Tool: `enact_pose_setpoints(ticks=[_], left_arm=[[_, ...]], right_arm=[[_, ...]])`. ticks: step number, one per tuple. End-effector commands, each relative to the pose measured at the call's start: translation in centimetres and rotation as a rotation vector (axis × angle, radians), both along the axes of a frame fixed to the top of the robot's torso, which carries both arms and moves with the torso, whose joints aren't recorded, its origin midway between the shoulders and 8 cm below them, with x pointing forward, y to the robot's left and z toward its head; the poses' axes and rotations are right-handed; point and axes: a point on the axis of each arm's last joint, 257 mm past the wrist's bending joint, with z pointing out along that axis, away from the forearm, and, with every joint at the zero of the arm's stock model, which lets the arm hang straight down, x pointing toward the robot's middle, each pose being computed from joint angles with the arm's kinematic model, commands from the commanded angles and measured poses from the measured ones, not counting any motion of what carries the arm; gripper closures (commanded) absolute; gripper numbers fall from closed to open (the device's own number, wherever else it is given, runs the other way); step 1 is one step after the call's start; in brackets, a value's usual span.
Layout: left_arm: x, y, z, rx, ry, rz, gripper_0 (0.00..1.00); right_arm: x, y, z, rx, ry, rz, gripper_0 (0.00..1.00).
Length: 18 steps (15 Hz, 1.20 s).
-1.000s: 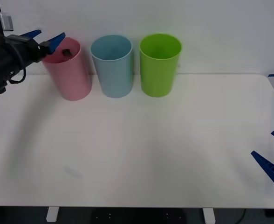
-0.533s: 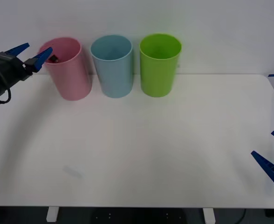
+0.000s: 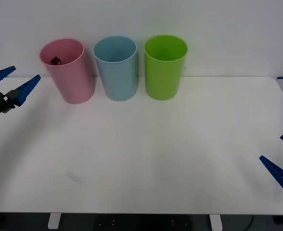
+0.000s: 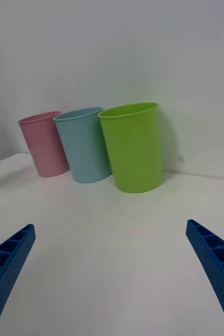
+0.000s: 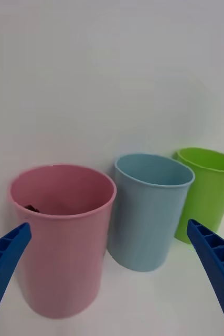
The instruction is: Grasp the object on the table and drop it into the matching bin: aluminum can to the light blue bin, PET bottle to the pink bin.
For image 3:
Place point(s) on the dark bottle with black cap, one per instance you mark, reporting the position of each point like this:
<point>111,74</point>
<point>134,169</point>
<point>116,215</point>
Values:
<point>55,60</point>

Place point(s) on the pink plastic bin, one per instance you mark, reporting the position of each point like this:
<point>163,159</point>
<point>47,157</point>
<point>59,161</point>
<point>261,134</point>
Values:
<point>71,79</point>

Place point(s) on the white table leg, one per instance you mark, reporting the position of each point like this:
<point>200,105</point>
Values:
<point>216,222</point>
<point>54,221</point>

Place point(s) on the pale blue plastic bin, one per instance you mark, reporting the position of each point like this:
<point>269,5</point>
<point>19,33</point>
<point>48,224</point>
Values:
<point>118,74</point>

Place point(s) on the green plastic bin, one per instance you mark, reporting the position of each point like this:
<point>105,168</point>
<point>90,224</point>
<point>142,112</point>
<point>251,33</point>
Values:
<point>163,74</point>

